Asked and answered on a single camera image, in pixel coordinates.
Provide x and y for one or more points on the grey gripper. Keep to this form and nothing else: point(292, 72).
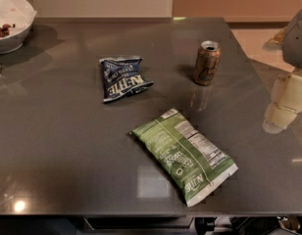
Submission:
point(296, 39)

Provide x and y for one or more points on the orange soda can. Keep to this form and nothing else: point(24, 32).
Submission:
point(207, 60)

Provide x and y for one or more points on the green jalapeno chip bag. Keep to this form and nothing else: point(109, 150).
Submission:
point(196, 165)

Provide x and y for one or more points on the blue chip bag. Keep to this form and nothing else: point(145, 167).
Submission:
point(122, 78)

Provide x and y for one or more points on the white bowl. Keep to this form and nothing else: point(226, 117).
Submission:
point(16, 19)

